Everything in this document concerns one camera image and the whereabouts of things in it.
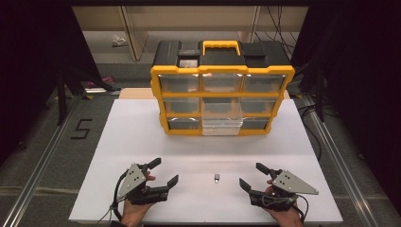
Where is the pink object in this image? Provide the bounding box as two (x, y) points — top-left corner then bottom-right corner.
(86, 75), (115, 90)

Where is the person's right hand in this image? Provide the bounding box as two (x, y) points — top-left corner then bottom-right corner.
(264, 179), (305, 227)

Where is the crumpled white paper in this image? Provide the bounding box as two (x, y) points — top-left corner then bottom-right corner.
(111, 34), (129, 48)

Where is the aluminium rail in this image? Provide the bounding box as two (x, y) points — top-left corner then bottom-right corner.
(0, 94), (83, 227)
(302, 94), (381, 227)

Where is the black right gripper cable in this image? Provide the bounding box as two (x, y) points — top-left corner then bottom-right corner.
(294, 193), (310, 225)

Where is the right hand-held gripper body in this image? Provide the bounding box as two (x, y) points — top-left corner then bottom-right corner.
(248, 168), (320, 213)

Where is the bundle of black cables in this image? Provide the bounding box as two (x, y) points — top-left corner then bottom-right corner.
(253, 5), (299, 60)

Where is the yellow and black drawer organizer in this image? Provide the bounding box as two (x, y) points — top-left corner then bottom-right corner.
(149, 40), (296, 137)

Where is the light wooden partition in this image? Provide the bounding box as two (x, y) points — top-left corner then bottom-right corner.
(71, 5), (309, 61)

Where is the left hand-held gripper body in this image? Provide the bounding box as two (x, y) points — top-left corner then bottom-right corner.
(116, 162), (170, 206)

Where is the black metal stand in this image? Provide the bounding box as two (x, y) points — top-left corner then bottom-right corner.
(54, 61), (123, 128)

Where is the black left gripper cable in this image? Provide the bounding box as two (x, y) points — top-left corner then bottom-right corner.
(95, 171), (128, 227)

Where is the clear plastic drawer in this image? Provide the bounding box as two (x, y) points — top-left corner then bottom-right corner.
(201, 97), (244, 137)

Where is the light wooden board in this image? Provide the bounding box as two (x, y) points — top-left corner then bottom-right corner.
(118, 87), (291, 100)

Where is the person's left hand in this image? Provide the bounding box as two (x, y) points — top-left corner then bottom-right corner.
(120, 171), (157, 227)

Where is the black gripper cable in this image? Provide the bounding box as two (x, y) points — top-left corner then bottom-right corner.
(95, 171), (128, 227)
(294, 193), (310, 225)

